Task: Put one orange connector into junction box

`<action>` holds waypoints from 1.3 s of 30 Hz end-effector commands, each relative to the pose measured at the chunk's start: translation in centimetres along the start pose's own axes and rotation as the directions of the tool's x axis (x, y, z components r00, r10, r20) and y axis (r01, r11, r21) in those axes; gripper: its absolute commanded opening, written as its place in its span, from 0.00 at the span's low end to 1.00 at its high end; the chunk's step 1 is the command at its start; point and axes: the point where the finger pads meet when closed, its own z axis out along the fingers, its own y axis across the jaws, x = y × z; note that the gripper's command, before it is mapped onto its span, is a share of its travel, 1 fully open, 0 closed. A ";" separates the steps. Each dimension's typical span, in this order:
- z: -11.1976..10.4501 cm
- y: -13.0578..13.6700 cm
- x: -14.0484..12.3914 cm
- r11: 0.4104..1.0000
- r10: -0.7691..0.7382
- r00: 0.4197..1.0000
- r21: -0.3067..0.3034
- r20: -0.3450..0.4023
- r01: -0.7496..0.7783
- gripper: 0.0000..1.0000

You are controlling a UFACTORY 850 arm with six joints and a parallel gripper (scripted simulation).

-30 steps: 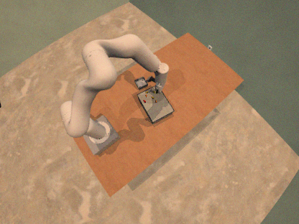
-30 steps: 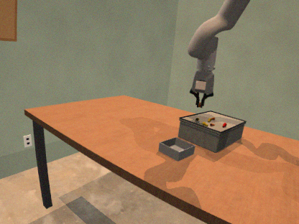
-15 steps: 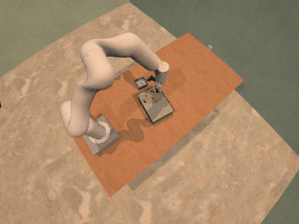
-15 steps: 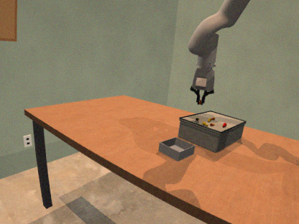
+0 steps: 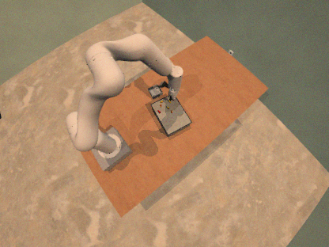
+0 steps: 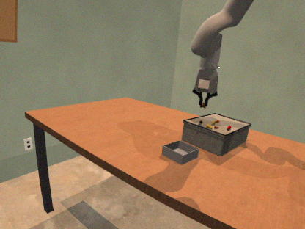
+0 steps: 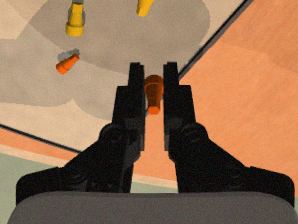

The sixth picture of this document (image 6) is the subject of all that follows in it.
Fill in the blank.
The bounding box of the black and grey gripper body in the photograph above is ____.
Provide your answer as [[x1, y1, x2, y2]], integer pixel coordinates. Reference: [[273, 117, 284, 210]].
[[194, 68, 218, 93]]

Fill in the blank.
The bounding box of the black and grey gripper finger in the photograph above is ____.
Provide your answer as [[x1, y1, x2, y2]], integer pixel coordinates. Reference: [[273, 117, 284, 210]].
[[204, 91, 218, 108], [192, 89, 203, 107]]

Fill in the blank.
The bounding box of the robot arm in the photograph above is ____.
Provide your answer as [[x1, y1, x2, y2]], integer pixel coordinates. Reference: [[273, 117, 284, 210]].
[[191, 0, 254, 92]]

